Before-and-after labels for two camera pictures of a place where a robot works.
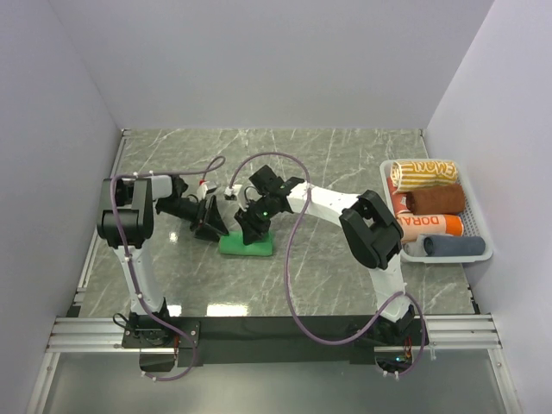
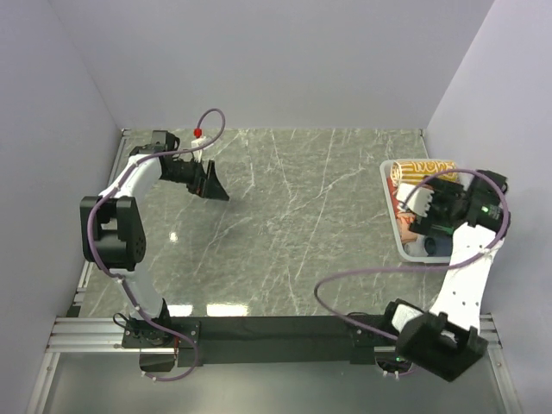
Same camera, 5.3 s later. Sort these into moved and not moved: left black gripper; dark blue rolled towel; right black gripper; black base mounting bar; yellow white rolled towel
Moved: right black gripper; left black gripper
Not moved: black base mounting bar; yellow white rolled towel; dark blue rolled towel
